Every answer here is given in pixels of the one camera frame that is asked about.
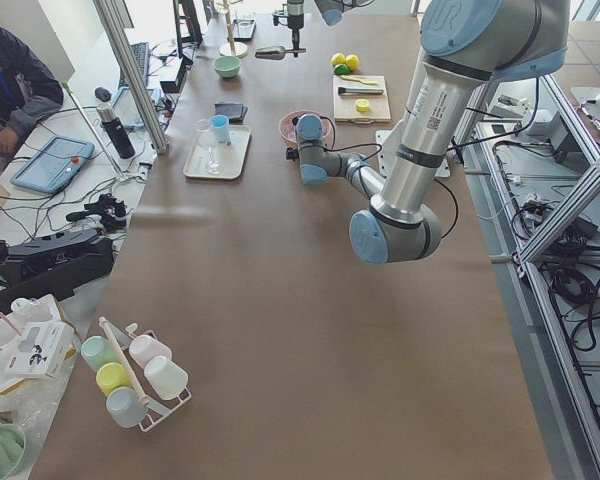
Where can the aluminium frame post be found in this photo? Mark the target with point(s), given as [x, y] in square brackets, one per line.
[111, 22]

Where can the pink cup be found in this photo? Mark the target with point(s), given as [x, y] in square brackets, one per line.
[144, 348]

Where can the half lemon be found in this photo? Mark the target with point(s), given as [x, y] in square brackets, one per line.
[362, 105]

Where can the white cardboard box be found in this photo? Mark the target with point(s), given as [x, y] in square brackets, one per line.
[35, 340]

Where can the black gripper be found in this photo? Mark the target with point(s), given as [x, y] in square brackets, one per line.
[295, 22]
[295, 120]

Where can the pink bowl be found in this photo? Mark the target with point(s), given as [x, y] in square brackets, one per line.
[288, 133]

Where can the grey folded cloth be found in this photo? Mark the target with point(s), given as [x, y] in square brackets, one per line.
[235, 112]

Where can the black tray with glasses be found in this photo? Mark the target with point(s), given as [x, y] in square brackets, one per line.
[244, 29]

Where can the silver metal ice scoop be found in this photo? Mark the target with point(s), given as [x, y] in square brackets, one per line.
[272, 53]

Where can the clear wine glass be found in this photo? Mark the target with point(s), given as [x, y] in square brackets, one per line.
[207, 141]

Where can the white wire cup rack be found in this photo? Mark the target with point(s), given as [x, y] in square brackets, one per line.
[159, 410]

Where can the wooden cup tree stand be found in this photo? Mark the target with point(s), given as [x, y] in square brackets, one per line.
[231, 47]

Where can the grey blue cup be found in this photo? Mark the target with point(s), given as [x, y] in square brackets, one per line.
[125, 408]

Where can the blue teach pendant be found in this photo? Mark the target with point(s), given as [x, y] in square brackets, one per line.
[124, 106]
[53, 167]

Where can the white cup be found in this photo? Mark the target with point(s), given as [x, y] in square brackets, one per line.
[166, 377]

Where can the yellow lemon upper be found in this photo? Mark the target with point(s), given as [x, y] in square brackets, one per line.
[338, 59]

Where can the light blue cup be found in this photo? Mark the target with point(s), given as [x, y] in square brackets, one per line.
[221, 128]

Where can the mint green cup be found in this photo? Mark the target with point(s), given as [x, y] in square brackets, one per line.
[97, 352]

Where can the light green bowl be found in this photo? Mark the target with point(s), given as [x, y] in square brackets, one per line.
[227, 67]

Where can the cream rabbit serving tray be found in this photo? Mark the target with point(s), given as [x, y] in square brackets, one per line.
[231, 157]

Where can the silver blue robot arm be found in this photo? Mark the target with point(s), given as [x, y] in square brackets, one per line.
[331, 11]
[465, 44]

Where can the black thermos bottle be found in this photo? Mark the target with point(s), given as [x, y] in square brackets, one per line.
[115, 130]

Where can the steel muddler black tip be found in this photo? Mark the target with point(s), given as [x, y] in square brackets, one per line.
[342, 91]

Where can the bamboo cutting board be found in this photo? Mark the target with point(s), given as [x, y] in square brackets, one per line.
[344, 106]

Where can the yellow plastic knife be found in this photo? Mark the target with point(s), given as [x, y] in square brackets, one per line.
[358, 79]

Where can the yellow cup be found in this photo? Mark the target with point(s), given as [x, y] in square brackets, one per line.
[111, 376]

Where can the person in dark jacket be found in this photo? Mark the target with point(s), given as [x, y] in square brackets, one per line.
[29, 92]

